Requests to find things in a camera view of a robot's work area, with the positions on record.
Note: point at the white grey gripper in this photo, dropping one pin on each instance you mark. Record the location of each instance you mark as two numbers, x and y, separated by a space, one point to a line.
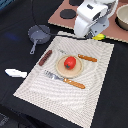
92 17

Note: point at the red toy tomato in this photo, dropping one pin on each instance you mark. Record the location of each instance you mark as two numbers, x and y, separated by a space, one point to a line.
70 63

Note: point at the brown toy sausage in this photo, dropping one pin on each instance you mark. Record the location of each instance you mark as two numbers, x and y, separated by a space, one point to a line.
45 57

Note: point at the yellow toy banana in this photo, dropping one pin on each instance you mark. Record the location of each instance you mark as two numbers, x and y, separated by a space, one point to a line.
99 37

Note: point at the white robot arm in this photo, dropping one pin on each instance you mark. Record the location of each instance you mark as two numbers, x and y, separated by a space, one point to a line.
93 17

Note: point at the brown toy stove board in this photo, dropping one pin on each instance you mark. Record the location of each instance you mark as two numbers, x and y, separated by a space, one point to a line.
112 32

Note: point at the black round stove burner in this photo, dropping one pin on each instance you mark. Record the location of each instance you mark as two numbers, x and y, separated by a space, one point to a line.
67 14

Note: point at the beige bowl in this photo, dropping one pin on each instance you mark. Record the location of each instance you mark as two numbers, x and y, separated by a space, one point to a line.
122 15

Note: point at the round beige plate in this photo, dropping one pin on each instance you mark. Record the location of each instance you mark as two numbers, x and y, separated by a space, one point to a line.
64 72

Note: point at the small grey frying pan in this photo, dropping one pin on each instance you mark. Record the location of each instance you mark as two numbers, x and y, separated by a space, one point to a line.
38 34

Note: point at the white woven placemat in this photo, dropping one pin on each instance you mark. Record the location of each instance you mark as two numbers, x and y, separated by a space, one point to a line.
69 102

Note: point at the knife with orange handle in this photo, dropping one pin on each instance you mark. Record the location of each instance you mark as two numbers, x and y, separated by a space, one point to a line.
79 55

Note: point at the fork with orange handle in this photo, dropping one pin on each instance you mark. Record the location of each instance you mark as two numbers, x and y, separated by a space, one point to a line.
68 81

